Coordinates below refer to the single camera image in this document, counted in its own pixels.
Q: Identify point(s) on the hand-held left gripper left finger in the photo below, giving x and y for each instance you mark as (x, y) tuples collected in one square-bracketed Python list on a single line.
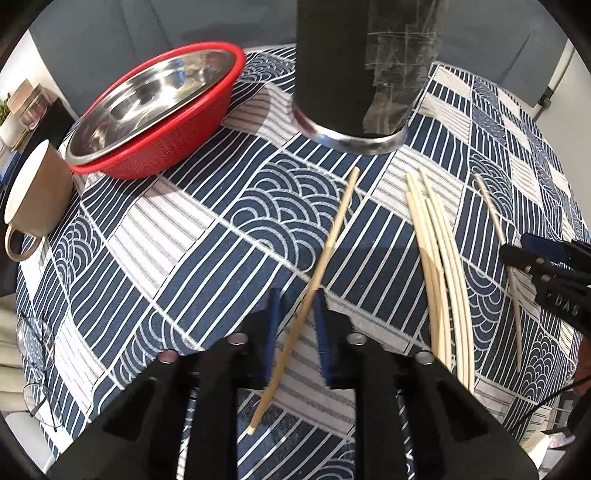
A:
[(273, 323)]

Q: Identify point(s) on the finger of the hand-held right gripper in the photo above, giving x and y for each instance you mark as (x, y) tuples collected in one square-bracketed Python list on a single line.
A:
[(542, 245), (519, 256)]

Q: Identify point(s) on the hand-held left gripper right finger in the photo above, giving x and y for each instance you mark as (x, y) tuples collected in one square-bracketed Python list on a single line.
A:
[(322, 332)]

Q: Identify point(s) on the wooden chopstick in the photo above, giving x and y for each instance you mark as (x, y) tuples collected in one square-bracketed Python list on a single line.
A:
[(427, 230), (427, 272), (332, 230), (438, 249), (492, 208)]

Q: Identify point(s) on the bundle of light chopsticks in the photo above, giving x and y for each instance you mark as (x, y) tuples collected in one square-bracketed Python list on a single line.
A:
[(444, 240)]

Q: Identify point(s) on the black cylindrical utensil holder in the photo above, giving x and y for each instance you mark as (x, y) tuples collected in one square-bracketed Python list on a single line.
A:
[(337, 69)]

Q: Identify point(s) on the white stand pole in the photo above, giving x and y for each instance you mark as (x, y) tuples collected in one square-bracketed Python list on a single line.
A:
[(556, 69)]

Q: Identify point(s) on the red plastic colander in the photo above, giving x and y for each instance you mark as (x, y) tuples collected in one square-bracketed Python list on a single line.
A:
[(161, 143)]

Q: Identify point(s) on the stainless steel bowl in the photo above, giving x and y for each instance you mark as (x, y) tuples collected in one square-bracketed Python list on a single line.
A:
[(138, 101)]

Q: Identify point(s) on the beige ceramic mug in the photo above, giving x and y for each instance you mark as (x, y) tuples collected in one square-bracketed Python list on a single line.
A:
[(44, 194)]

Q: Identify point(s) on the black box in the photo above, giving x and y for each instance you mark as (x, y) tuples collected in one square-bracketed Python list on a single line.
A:
[(55, 127)]

